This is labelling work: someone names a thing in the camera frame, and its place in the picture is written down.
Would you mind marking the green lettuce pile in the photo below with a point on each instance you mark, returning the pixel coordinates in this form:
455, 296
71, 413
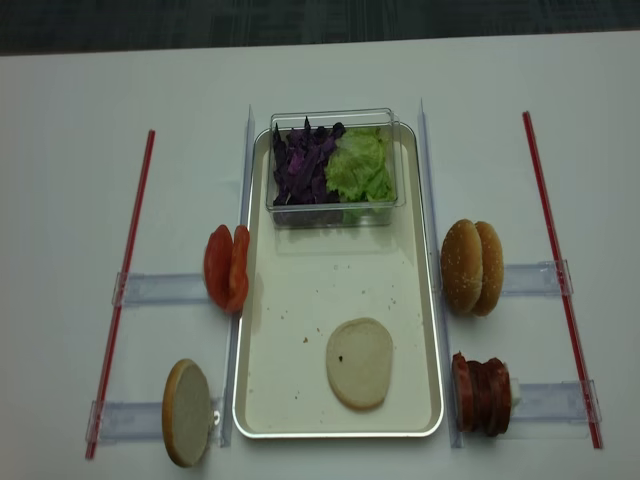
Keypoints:
357, 169

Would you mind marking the right tomato slice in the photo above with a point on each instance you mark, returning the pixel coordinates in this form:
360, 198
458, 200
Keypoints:
238, 278

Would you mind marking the tomato slice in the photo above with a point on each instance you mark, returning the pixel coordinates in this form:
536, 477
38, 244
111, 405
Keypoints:
216, 265
238, 278

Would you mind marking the left tomato slice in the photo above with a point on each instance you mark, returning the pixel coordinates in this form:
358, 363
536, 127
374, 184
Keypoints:
216, 265

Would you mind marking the front meat patty slice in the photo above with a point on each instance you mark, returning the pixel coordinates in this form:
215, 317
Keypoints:
464, 393

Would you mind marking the stacked meat patty slices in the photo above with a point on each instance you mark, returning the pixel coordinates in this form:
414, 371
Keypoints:
492, 397

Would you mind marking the white cheese slice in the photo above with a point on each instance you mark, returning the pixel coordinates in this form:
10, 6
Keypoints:
515, 394

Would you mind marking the clear plastic container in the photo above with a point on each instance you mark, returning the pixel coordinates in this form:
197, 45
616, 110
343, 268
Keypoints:
339, 214

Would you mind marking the shredded purple cabbage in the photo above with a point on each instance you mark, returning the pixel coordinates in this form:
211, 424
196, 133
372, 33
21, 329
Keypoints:
301, 158

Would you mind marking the beige metal tray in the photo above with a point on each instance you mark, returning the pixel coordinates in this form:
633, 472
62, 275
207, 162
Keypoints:
304, 283

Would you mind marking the bottom bun slice on tray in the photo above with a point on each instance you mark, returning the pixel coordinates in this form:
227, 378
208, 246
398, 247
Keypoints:
358, 361

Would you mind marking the left sesame bun top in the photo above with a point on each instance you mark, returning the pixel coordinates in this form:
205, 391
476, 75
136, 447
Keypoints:
461, 266

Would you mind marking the sesame bun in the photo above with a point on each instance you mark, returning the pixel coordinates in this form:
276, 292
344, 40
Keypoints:
461, 266
493, 269

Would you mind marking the right sesame bun top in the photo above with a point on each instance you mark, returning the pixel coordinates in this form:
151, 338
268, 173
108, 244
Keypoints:
493, 269

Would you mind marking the upper left clear holder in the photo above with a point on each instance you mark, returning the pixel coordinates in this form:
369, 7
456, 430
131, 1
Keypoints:
134, 289

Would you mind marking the clear holder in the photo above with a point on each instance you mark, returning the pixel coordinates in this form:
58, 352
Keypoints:
114, 421
547, 278
134, 289
553, 403

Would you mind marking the standing bun slice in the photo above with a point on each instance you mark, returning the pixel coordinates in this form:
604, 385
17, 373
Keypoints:
186, 410

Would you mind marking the upper right clear holder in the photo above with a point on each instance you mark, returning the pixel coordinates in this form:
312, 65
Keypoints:
547, 278

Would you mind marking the right red strip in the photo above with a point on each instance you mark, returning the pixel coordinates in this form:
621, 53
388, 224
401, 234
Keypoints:
589, 397

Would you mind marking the red strip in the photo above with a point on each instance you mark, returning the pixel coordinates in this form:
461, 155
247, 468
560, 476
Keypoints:
589, 397
96, 415

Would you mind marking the left red strip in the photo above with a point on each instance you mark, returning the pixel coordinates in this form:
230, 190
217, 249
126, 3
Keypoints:
96, 415

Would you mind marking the lower left clear holder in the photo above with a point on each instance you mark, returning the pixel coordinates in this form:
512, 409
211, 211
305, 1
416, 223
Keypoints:
114, 421

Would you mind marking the lower right clear holder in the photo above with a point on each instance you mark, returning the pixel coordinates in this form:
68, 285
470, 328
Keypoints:
553, 403

